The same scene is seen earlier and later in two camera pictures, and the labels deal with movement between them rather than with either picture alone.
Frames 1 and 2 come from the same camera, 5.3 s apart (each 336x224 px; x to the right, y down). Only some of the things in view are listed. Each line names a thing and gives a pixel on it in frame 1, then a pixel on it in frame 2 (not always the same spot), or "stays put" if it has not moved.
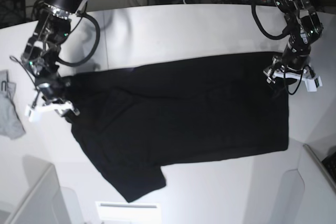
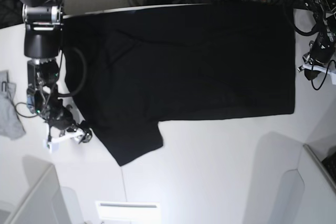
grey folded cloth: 11,125 stays put
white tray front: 135,211 stays put
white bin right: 307,194 stays put
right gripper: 287,62 to 321,52
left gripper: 53,88 to 58,116
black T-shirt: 131,121 to 127,69
